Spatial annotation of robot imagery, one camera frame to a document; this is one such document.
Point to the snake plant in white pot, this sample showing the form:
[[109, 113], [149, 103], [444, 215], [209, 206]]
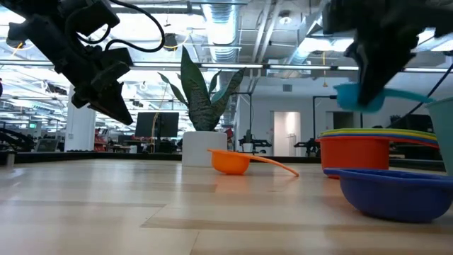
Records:
[[203, 148]]

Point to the black hanging ceiling lamp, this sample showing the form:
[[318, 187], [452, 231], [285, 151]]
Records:
[[170, 42]]

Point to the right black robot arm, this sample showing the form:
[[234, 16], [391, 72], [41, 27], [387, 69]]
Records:
[[407, 14]]

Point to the silver ventilation duct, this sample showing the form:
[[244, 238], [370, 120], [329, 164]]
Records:
[[221, 28]]

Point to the orange measuring cup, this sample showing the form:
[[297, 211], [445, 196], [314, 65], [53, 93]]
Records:
[[230, 163]]

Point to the white door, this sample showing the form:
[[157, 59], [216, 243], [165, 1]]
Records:
[[286, 134]]

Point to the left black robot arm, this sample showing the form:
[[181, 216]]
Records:
[[46, 39]]

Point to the black computer monitor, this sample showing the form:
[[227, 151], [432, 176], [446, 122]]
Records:
[[157, 124]]

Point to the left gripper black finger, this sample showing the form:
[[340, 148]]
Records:
[[109, 76], [85, 97]]

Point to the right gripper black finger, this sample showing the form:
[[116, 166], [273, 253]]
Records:
[[387, 71], [365, 78]]

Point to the white building column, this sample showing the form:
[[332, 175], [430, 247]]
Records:
[[79, 131]]

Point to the indigo measuring cup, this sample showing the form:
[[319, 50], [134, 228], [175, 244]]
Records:
[[393, 198]]

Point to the long ceiling light strip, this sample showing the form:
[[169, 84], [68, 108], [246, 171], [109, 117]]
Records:
[[198, 65], [311, 67]]

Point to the teal measuring cup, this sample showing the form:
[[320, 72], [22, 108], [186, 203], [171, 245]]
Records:
[[345, 97]]

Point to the small white container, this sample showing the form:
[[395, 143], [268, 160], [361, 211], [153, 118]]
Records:
[[247, 147]]

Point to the black table edge rail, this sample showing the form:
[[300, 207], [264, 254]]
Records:
[[70, 156]]

